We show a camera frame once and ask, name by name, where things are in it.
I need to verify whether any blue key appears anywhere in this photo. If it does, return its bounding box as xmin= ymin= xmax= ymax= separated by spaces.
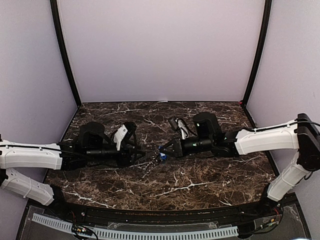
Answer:
xmin=159 ymin=151 xmax=168 ymax=163

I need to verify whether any black disc with keyrings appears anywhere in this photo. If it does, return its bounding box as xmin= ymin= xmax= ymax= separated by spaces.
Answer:
xmin=139 ymin=151 xmax=162 ymax=181

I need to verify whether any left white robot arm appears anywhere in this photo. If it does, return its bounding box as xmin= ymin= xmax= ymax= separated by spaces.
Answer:
xmin=0 ymin=121 xmax=146 ymax=218

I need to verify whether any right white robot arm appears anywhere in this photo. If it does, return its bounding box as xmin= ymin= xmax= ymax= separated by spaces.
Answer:
xmin=159 ymin=112 xmax=320 ymax=217

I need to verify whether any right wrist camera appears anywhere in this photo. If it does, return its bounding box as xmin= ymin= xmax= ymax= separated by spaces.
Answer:
xmin=168 ymin=117 xmax=191 ymax=140

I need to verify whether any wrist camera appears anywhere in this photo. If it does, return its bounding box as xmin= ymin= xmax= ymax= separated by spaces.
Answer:
xmin=168 ymin=117 xmax=191 ymax=140
xmin=110 ymin=121 xmax=137 ymax=151

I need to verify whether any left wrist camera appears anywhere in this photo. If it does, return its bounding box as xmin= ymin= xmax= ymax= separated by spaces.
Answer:
xmin=110 ymin=121 xmax=137 ymax=151

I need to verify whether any white slotted cable duct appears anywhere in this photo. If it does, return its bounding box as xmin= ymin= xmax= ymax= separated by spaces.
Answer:
xmin=31 ymin=213 xmax=239 ymax=240

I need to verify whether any black front rail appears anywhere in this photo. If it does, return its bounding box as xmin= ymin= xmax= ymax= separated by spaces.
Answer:
xmin=64 ymin=202 xmax=262 ymax=223

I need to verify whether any right black frame post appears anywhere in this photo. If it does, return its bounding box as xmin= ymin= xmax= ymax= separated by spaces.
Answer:
xmin=240 ymin=0 xmax=273 ymax=109

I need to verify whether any black frame post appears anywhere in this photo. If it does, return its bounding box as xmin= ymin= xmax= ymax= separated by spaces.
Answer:
xmin=49 ymin=0 xmax=82 ymax=108
xmin=240 ymin=0 xmax=273 ymax=109

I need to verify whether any left black frame post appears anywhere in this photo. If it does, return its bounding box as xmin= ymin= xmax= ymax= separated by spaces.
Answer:
xmin=49 ymin=0 xmax=82 ymax=108

